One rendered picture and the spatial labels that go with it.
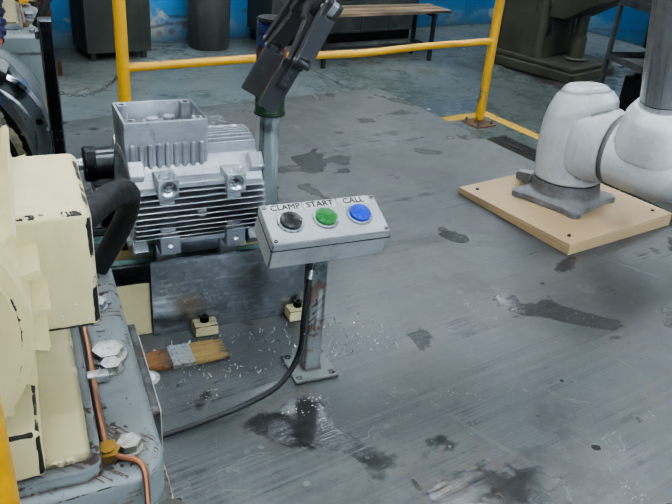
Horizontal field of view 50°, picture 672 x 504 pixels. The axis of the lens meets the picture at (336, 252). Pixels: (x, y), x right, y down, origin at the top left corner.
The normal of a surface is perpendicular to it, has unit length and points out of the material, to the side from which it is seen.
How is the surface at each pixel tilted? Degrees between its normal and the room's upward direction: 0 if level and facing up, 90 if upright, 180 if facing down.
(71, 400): 0
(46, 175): 0
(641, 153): 101
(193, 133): 90
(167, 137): 90
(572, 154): 93
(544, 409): 0
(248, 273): 90
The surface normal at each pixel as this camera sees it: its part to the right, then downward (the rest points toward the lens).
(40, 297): 0.07, -0.88
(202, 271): 0.39, 0.47
